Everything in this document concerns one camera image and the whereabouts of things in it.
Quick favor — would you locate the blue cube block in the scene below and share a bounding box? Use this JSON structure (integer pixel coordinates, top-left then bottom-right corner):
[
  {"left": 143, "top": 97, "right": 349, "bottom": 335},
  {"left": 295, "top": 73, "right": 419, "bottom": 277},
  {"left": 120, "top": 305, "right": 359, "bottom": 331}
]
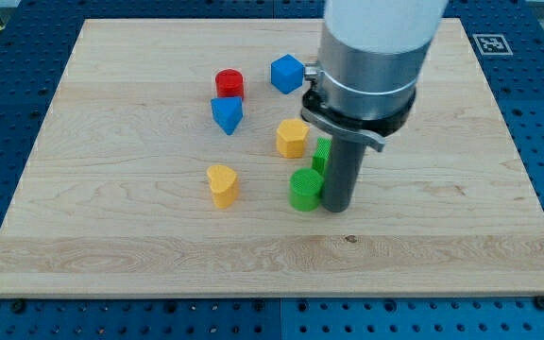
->
[{"left": 270, "top": 54, "right": 304, "bottom": 94}]

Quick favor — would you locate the red cylinder block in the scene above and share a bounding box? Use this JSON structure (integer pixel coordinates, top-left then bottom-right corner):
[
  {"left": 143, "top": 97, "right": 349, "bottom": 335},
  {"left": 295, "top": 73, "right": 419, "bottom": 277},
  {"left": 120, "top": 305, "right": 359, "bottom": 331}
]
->
[{"left": 214, "top": 69, "right": 245, "bottom": 99}]

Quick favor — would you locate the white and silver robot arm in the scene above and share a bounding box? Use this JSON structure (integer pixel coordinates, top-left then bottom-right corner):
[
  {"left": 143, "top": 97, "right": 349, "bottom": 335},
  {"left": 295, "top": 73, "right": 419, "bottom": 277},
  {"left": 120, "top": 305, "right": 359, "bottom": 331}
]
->
[{"left": 317, "top": 0, "right": 448, "bottom": 120}]

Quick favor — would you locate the fiducial marker tag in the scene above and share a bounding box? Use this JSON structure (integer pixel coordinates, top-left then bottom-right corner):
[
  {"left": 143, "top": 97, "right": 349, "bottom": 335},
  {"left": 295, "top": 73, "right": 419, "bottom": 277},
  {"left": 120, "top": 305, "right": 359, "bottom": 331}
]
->
[{"left": 472, "top": 33, "right": 513, "bottom": 56}]

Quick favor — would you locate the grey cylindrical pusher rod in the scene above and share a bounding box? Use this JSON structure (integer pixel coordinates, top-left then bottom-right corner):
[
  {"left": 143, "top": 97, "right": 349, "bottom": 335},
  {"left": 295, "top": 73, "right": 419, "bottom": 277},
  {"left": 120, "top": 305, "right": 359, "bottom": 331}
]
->
[{"left": 321, "top": 137, "right": 366, "bottom": 213}]

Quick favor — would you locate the yellow hexagon block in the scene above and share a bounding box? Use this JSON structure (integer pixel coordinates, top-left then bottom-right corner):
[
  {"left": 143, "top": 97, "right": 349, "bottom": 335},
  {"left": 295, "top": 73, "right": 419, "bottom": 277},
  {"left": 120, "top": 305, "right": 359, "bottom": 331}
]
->
[{"left": 276, "top": 118, "right": 310, "bottom": 159}]

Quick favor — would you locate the wooden board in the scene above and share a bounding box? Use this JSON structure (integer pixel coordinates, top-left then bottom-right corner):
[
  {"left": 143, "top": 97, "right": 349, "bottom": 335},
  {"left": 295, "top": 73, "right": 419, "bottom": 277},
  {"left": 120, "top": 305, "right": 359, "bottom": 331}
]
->
[{"left": 0, "top": 19, "right": 544, "bottom": 298}]

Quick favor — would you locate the green cylinder block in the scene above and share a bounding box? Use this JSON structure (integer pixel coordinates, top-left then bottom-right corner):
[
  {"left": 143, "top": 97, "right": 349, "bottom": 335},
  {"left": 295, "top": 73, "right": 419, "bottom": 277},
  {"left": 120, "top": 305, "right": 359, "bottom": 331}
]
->
[{"left": 289, "top": 168, "right": 324, "bottom": 212}]

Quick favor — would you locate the yellow heart block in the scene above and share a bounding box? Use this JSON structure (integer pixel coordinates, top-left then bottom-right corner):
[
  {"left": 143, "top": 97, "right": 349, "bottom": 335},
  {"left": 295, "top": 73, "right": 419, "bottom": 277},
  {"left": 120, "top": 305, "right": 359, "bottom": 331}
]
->
[{"left": 206, "top": 164, "right": 240, "bottom": 209}]

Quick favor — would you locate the blue triangle block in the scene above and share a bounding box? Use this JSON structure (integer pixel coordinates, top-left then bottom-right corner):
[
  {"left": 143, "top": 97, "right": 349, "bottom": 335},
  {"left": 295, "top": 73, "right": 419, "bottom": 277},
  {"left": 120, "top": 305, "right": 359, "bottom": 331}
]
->
[{"left": 211, "top": 96, "right": 244, "bottom": 135}]

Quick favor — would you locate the green block behind rod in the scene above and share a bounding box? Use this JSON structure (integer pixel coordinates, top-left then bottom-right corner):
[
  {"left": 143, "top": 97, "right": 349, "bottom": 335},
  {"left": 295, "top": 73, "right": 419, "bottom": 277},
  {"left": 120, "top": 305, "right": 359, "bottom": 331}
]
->
[{"left": 312, "top": 137, "right": 332, "bottom": 177}]

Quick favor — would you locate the black and silver clamp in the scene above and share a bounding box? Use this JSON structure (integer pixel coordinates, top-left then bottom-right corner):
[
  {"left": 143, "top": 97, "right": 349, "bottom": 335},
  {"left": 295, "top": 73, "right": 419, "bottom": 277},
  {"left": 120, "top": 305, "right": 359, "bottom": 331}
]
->
[{"left": 301, "top": 63, "right": 417, "bottom": 152}]

